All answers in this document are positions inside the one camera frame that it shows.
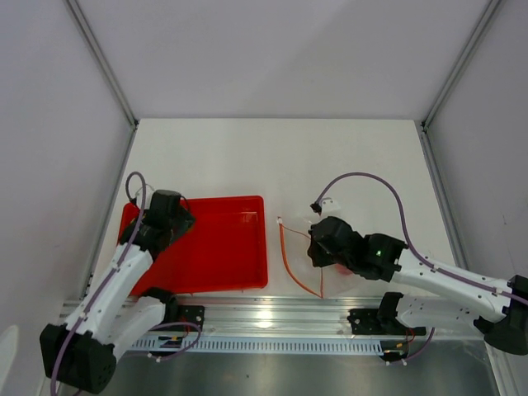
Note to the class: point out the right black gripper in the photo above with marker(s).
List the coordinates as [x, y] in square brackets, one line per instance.
[318, 260]

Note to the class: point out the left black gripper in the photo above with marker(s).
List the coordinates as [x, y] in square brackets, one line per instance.
[186, 220]

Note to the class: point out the clear zip bag orange zipper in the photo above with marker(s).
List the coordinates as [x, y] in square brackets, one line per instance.
[323, 283]

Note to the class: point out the red plastic tray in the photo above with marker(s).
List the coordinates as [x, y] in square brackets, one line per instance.
[225, 250]

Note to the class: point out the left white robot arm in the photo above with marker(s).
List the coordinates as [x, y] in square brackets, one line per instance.
[84, 350]

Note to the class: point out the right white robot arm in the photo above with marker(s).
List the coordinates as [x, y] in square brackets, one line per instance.
[495, 308]

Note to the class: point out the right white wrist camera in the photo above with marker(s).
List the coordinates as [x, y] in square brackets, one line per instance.
[327, 206]

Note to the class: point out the aluminium front rail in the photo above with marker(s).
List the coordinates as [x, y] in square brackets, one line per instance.
[246, 316]

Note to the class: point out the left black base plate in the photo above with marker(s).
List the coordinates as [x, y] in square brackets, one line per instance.
[190, 314]

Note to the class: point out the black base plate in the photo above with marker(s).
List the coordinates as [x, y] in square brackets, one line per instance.
[370, 322]
[190, 314]

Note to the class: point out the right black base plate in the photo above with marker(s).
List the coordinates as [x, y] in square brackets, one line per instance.
[370, 322]

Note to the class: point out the white slotted cable duct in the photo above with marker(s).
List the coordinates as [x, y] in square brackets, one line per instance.
[342, 346]

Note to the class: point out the left aluminium frame post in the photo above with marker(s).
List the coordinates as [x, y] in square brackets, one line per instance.
[85, 30]

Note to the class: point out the aluminium frame post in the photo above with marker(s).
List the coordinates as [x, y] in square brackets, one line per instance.
[462, 60]
[85, 30]

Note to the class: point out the right aluminium frame post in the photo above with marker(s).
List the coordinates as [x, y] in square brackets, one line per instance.
[462, 60]

